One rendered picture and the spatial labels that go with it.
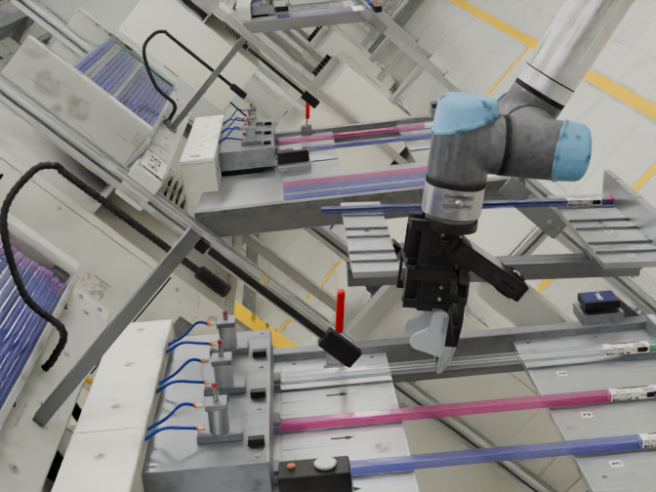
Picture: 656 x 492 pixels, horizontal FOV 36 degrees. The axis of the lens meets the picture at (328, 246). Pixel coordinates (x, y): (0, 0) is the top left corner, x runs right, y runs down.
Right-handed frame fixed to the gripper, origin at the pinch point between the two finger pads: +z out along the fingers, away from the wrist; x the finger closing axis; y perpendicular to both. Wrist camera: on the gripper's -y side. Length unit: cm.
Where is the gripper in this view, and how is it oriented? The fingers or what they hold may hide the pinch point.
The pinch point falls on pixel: (444, 360)
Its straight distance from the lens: 134.0
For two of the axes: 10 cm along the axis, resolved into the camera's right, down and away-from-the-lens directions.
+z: -1.0, 9.4, 3.2
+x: 0.5, 3.3, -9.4
